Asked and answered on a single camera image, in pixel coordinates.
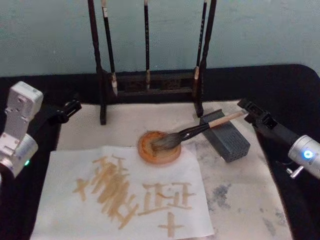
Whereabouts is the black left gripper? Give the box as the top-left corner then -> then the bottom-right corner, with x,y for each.
26,99 -> 83,137

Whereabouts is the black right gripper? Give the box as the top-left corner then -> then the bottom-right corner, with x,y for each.
236,98 -> 302,152

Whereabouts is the large bamboo-handled calligraphy brush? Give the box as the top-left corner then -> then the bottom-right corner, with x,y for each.
151,109 -> 250,154

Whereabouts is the grey rectangular block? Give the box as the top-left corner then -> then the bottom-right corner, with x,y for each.
199,108 -> 251,164

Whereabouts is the black table cloth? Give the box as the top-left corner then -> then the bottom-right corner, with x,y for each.
0,63 -> 320,240

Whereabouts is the thin black hanging brush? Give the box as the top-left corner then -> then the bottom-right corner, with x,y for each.
100,0 -> 119,97
143,0 -> 151,91
193,0 -> 209,87

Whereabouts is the cream felt mat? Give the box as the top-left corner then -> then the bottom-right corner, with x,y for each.
31,100 -> 294,240

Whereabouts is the dark wooden brush rack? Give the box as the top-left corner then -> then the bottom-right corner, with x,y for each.
86,0 -> 218,126

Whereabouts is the round orange ink dish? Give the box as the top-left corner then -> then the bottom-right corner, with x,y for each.
137,129 -> 183,165

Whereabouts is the white paper with brown strokes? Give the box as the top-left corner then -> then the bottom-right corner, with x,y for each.
31,145 -> 215,240

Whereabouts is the thin cable with silver plug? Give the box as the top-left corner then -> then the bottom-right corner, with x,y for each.
286,165 -> 304,179

